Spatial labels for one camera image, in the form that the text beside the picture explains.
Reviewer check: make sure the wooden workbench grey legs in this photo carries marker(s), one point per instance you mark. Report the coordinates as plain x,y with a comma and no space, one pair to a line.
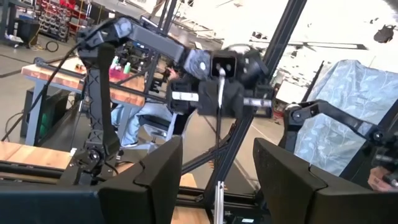
46,77

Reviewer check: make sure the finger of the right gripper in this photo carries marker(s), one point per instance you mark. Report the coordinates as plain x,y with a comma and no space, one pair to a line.
234,99
208,99

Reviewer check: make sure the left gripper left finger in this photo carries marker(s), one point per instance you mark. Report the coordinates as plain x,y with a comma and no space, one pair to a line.
155,186

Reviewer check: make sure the black jointed leader arm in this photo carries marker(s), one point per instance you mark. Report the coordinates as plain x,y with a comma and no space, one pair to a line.
335,110

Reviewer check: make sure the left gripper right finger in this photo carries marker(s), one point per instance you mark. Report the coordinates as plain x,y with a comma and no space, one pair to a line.
280,180

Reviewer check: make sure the person's hand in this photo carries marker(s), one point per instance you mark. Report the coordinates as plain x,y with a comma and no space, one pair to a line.
377,180

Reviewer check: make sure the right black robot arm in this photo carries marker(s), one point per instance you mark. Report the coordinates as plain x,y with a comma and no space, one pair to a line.
102,93

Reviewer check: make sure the person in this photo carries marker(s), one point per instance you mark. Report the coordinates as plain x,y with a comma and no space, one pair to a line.
140,115

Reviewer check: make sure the black brush long silver ferrule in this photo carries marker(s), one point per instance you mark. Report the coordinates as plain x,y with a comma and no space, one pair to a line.
221,93

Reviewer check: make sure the pale leaf-pattern curtain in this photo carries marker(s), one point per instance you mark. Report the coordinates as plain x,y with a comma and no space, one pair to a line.
342,93

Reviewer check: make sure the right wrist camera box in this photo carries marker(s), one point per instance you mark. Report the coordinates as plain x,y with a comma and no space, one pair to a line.
231,70

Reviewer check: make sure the red parts bin shelf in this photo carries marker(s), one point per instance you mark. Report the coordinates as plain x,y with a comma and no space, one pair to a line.
56,18

